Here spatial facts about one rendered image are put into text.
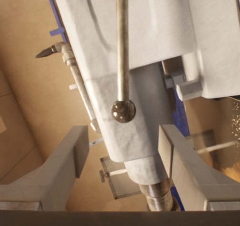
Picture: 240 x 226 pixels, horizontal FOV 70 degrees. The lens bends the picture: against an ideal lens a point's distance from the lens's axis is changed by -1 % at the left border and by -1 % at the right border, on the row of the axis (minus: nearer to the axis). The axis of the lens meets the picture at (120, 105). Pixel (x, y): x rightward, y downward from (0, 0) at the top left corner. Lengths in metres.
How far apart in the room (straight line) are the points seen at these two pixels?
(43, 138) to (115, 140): 3.81
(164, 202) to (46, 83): 3.43
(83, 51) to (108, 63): 0.05
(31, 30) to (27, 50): 0.36
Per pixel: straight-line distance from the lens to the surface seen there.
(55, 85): 3.65
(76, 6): 0.31
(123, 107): 0.23
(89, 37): 0.29
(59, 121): 3.82
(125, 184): 4.29
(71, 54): 0.60
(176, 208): 0.51
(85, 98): 0.56
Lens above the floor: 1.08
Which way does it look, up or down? 5 degrees up
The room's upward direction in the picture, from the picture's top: 106 degrees counter-clockwise
